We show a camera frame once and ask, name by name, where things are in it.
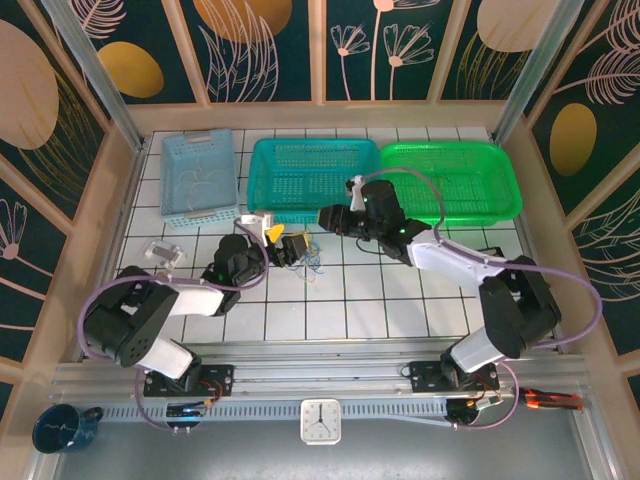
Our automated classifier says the small clear plastic holder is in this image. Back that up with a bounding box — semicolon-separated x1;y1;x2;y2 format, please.
144;239;186;266

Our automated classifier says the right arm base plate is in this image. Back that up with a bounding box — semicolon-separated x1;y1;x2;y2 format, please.
408;359;501;396

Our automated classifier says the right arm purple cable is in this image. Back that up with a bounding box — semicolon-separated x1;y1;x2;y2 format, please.
363;167;603;431

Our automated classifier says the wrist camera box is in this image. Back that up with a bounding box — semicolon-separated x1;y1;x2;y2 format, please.
345;174;370;212
238;211;277;247

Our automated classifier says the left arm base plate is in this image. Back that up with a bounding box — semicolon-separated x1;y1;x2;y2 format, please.
143;363;236;399

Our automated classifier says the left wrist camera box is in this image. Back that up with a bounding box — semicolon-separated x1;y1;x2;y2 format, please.
238;211;277;247

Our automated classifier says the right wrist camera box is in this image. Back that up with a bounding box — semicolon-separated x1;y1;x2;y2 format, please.
345;174;370;212

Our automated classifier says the teal plastic basket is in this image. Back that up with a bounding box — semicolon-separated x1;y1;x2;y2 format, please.
246;137;382;225

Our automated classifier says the grey slotted cable duct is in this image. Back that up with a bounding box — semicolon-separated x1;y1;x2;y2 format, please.
97;402;451;422

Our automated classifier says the aluminium corner post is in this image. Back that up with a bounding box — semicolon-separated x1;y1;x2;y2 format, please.
492;0;581;144
42;0;147;151

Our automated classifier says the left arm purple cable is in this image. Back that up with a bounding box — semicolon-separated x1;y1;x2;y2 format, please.
79;219;271;432

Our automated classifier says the orange black screwdriver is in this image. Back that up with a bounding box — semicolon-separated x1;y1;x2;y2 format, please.
522;398;585;412
514;387;582;401

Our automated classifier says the white square clock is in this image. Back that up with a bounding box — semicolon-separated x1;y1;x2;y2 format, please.
299;397;344;446

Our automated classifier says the light blue plastic basket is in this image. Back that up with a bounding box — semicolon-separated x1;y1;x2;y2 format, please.
160;128;240;231

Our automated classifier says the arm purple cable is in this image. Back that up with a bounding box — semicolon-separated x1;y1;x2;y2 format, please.
79;219;271;432
363;167;603;431

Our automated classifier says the dark blue mug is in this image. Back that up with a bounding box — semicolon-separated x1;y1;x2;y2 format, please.
32;403;105;455

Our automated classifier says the aluminium mounting rail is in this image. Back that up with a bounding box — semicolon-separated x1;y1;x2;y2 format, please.
49;339;589;404

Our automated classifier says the green plastic basket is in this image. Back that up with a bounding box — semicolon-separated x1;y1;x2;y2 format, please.
379;140;524;225

